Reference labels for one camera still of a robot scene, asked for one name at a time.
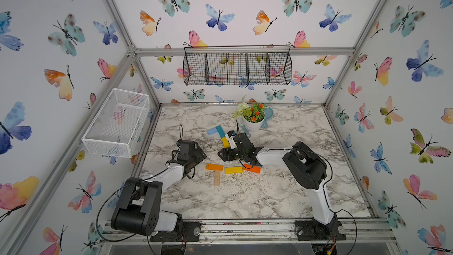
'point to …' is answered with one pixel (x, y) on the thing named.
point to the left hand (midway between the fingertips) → (201, 153)
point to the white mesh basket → (115, 127)
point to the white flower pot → (254, 127)
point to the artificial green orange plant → (254, 114)
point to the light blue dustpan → (269, 114)
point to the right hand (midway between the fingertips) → (222, 151)
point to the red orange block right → (255, 169)
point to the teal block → (220, 131)
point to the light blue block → (212, 131)
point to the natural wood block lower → (217, 177)
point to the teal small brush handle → (240, 122)
